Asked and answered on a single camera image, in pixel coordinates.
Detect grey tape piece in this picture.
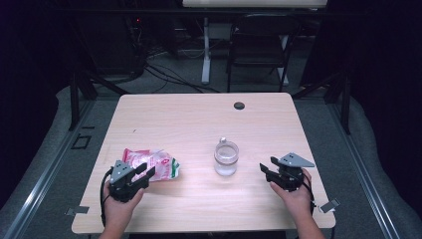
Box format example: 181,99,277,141
65,205,91,217
318,198,341,214

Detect pink plastic bag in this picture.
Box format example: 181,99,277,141
121,147,181,182

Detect black folding chair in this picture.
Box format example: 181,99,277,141
227,13,302,94

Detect person's right hand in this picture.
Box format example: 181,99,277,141
269,168,315,217

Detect dark equipment with red light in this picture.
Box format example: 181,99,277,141
76,13,147,76

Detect right hand-held gripper cable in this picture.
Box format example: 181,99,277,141
300,172,317,214

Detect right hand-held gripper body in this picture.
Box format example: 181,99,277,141
265,152,316,193

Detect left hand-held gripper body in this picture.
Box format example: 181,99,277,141
107,159,150,203

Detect black metal stand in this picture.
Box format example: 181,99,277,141
292,71,352,135
68,66,130,131

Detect black floor cables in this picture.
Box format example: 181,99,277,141
143,63,220,94

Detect aluminium floor rail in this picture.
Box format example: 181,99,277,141
3,99,96,239
326,99,402,239

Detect left hand-held gripper cable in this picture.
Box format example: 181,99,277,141
100,167,114,227

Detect clear glass jar with lid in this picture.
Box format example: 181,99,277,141
213,136,240,177

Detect white standing desk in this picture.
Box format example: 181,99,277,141
182,0,328,87

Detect hand-held gripper cable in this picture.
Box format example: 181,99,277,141
100,167,114,227
300,172,317,214

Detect person's left hand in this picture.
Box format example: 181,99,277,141
103,181,145,222

